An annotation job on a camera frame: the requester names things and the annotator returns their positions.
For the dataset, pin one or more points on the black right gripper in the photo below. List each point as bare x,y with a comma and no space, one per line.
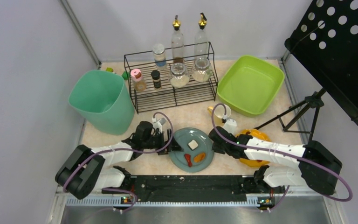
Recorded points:
216,141

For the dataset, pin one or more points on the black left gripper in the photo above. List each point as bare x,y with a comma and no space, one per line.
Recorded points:
166,141

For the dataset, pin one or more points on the grey blue round plate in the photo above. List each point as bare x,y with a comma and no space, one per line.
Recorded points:
183,137

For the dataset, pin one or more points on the yellow polka dot plate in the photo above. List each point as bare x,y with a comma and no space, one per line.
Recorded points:
259,135

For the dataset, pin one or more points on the pink lid spice jar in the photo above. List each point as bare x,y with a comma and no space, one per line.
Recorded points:
138,80

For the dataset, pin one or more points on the black lid spice jar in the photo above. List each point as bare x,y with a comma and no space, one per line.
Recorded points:
155,74

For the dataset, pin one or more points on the clear glass jar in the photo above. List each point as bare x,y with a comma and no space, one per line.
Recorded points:
179,75
201,71

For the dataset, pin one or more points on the silver lid labelled jar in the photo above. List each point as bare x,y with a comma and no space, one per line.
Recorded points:
159,56

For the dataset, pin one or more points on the oil bottle brown liquid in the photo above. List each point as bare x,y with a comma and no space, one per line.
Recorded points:
201,39

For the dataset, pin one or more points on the yellow ceramic mug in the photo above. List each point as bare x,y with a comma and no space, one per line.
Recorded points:
220,114

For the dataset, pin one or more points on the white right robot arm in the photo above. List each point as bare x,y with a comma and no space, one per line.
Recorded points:
295,165

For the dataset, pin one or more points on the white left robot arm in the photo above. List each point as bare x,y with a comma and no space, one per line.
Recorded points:
90,169

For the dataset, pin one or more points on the orange fried nugget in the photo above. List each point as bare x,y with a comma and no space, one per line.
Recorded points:
200,157

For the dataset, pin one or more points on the white tofu cube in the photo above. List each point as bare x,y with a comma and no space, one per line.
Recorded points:
193,144

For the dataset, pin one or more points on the red chicken drumstick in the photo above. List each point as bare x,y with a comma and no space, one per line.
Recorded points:
188,160

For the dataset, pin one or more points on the green plastic waste bin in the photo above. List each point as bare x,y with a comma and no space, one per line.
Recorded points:
102,98

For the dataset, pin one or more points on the green toy block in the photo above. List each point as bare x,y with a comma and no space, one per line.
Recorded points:
125,75

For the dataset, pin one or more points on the lime green plastic basin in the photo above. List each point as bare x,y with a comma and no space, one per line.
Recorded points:
250,85

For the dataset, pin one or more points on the black perforated metal panel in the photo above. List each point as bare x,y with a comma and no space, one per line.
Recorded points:
325,42

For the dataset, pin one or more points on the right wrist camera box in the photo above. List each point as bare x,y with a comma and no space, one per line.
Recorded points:
230,126

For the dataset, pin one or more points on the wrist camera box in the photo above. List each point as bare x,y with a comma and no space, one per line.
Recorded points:
230,126
158,124

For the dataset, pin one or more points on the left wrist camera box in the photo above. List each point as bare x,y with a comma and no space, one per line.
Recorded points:
158,124

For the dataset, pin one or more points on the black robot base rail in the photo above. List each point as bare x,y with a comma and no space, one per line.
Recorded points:
196,188

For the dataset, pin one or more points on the black wire dish rack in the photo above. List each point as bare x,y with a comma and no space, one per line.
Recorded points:
168,96

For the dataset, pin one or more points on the black camera tripod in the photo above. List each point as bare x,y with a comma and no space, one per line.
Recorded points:
310,102

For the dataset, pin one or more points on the aluminium frame post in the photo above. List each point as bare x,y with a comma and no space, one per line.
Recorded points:
80,32

